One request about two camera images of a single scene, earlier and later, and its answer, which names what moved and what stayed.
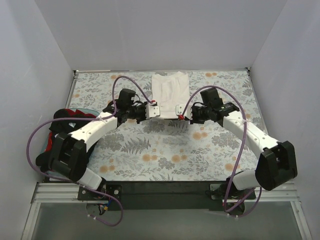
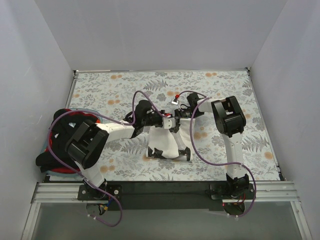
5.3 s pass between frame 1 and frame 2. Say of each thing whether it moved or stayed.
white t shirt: moved
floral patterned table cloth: stayed
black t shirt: stayed
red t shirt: stayed
